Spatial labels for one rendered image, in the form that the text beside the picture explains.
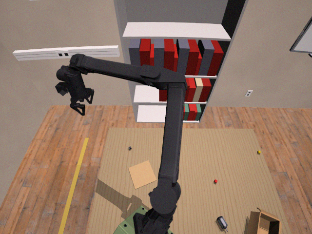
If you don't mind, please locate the brown cardboard box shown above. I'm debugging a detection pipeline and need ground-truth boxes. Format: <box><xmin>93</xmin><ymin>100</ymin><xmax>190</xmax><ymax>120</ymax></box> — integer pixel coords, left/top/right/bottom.
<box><xmin>247</xmin><ymin>207</ymin><xmax>282</xmax><ymax>234</ymax></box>

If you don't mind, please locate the tan mat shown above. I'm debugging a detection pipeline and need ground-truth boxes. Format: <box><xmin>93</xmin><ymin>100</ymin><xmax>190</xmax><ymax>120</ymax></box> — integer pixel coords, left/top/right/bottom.
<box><xmin>128</xmin><ymin>160</ymin><xmax>156</xmax><ymax>189</ymax></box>

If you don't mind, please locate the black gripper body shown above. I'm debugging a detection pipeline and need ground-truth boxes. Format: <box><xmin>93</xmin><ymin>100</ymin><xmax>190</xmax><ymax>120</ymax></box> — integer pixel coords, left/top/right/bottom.
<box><xmin>70</xmin><ymin>82</ymin><xmax>94</xmax><ymax>107</ymax></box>

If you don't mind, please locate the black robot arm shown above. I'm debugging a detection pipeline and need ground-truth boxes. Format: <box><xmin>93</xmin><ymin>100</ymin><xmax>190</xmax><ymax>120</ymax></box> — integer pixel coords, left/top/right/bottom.
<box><xmin>55</xmin><ymin>54</ymin><xmax>188</xmax><ymax>234</ymax></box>

